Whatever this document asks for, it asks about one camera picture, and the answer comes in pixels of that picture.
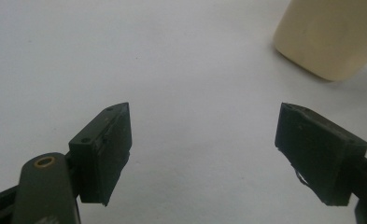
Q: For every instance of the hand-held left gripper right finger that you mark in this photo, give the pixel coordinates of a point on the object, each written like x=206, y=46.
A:
x=318, y=149

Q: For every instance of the beige square pen holder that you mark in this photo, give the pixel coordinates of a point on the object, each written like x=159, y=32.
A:
x=330, y=37

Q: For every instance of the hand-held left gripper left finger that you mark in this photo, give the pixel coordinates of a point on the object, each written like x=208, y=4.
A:
x=105, y=155

